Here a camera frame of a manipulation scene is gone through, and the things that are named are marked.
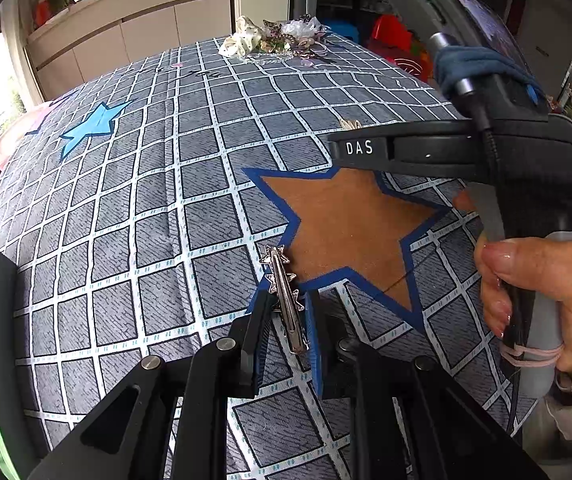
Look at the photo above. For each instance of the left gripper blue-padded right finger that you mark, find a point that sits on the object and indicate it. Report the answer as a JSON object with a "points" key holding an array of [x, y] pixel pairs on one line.
{"points": [[322, 335]]}

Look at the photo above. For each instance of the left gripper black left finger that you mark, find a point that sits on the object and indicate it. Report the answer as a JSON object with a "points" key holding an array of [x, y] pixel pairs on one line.
{"points": [[254, 347]]}

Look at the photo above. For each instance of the silver spiked hair clip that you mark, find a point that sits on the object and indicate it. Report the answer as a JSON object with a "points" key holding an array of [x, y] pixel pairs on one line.
{"points": [[280, 281]]}

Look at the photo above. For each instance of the beige rabbit-ear hair clip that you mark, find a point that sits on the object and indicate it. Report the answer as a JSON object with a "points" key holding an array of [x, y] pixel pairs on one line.
{"points": [[349, 124]]}

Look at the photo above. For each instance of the person's right hand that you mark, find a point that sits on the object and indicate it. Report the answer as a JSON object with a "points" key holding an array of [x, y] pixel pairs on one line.
{"points": [[535, 264]]}

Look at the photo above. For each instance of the grey checked bedspread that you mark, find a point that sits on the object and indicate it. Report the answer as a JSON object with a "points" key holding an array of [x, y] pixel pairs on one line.
{"points": [[147, 239]]}

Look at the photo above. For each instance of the red plastic chair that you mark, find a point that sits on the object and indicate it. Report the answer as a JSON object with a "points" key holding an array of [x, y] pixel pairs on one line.
{"points": [[393, 41]]}

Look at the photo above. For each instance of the blue plastic stool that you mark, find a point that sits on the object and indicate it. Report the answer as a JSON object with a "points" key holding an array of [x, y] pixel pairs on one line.
{"points": [[344, 29]]}

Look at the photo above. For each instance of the pile of hair accessories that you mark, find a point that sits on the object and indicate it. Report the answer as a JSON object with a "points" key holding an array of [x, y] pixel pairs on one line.
{"points": [[303, 38]]}

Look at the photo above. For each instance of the white low cabinet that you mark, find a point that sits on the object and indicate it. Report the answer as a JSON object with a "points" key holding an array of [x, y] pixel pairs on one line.
{"points": [[93, 37]]}

